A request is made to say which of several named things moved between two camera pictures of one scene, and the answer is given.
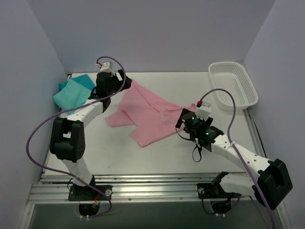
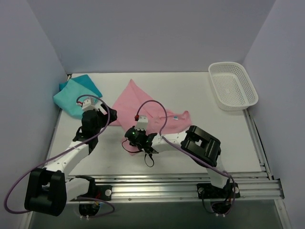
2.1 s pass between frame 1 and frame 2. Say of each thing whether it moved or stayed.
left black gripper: moved
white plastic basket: stayed
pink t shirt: moved
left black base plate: stayed
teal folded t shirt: stayed
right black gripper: moved
